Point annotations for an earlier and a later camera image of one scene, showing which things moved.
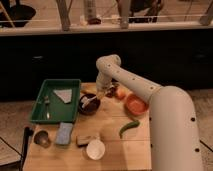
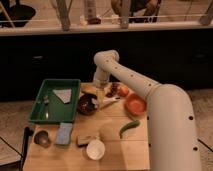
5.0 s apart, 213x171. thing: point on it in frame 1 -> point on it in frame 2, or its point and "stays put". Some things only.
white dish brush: [85, 100] -> [109, 99]
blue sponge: [64, 133] stays put
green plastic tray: [57, 102] stays put
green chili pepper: [128, 126] stays put
